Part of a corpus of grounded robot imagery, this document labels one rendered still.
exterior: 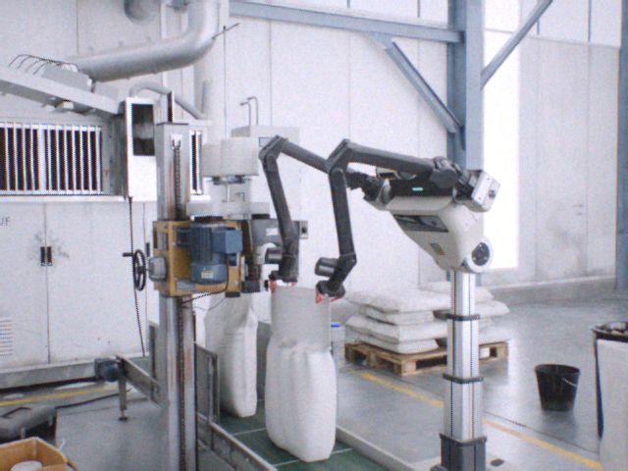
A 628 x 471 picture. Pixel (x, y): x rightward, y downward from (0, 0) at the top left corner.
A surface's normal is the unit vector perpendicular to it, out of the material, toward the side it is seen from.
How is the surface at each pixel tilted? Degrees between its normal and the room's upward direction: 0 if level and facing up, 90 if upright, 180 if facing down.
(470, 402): 90
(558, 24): 90
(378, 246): 90
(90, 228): 90
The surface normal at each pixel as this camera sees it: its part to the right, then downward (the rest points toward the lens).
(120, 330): 0.48, 0.05
